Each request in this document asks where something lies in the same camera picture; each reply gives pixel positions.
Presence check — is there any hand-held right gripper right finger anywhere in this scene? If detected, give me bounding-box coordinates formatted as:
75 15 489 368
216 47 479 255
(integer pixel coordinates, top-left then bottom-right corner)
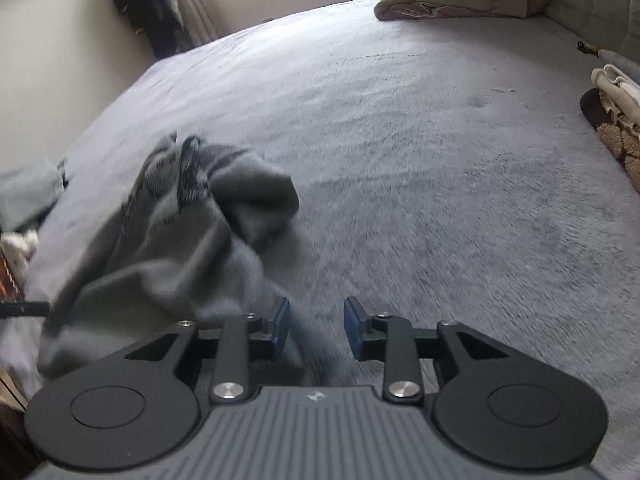
343 297 506 405

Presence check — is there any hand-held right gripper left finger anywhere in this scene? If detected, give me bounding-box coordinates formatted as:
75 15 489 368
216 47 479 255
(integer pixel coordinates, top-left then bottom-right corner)
124 297 292 405

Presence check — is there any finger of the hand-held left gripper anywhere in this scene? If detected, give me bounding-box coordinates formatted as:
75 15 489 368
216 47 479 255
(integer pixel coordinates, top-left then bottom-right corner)
0 300 53 318

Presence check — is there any grey knitted sweater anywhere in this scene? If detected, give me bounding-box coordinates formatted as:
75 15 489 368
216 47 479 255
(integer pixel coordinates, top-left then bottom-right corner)
37 132 313 383

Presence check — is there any white fluffy item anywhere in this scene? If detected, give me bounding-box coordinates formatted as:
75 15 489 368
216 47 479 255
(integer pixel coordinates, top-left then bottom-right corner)
0 230 41 281

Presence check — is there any light grey garment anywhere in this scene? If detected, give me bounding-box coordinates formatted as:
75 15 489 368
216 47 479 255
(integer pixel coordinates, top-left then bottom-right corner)
0 157 68 233

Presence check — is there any grey fleece bed blanket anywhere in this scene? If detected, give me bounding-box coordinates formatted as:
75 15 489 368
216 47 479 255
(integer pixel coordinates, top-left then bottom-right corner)
0 0 640 480

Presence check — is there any brown patterned garment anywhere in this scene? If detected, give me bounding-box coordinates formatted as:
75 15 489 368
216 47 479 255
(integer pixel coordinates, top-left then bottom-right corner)
580 87 640 186

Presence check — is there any grey curtain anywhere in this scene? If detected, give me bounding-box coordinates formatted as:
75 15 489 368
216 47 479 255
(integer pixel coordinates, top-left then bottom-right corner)
172 0 221 51

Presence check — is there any dark hanging jacket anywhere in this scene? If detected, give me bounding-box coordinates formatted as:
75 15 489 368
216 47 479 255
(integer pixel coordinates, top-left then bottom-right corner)
111 0 193 59

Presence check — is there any cream folded garment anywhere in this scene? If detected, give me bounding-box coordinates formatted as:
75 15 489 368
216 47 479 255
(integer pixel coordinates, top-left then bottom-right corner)
591 64 640 133

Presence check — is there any grey flat pillow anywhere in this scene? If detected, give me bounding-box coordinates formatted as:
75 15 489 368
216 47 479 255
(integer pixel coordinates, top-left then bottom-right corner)
597 49 640 78

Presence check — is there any grey quilted headboard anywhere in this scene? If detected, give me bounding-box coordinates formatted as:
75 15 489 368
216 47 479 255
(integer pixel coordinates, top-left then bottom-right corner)
542 0 640 58

